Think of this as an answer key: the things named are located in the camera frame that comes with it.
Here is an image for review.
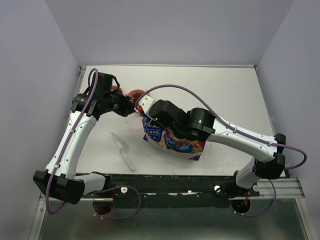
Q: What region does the pink pet food bag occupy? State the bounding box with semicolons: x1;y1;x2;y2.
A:
142;113;206;161

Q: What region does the clear plastic scoop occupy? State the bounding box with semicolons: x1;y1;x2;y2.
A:
111;132;136;172

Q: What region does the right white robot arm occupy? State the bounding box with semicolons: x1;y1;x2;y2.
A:
140;97;286;196

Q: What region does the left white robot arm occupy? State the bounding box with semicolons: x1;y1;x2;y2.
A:
33;68;135;205

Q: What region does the pink bowl left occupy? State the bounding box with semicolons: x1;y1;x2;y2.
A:
111;85;124;94

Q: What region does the pink bowl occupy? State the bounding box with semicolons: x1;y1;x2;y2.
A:
111;85;124;94
127;89;145;103

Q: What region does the kibble in pink bowl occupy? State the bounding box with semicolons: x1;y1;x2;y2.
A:
131;92;142;102

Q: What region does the pink bowl right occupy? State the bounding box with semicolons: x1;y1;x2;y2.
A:
127;89;145;103

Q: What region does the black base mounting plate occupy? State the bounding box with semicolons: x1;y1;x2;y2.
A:
83;173;259;209

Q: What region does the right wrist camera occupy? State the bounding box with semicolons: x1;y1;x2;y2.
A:
136;95;157;116

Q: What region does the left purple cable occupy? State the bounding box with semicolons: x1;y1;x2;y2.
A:
45;67;142;221

